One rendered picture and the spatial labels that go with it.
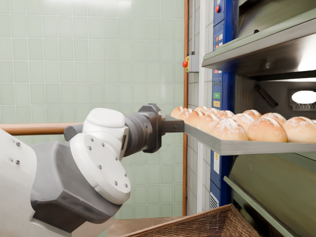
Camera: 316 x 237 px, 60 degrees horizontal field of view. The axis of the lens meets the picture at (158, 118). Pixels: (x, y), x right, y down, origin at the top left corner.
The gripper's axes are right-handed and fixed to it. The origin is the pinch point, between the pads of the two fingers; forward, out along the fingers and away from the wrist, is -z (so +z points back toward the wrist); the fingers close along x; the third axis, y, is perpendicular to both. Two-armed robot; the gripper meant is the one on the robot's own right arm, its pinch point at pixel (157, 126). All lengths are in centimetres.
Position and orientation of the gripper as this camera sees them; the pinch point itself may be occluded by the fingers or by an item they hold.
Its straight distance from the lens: 72.4
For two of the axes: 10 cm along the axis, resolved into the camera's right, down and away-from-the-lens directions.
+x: -0.1, -10.0, -1.0
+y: -9.0, -0.4, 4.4
